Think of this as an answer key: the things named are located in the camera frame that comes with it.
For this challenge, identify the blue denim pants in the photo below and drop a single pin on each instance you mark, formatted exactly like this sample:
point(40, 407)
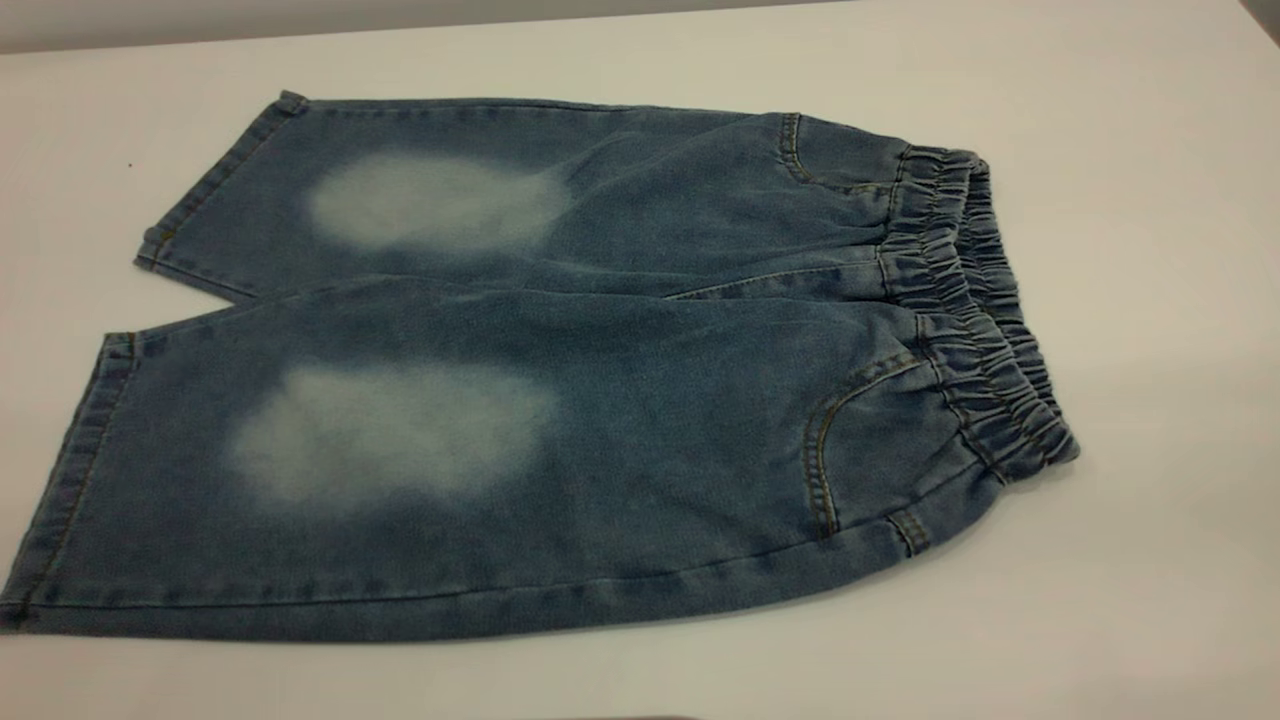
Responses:
point(640, 400)

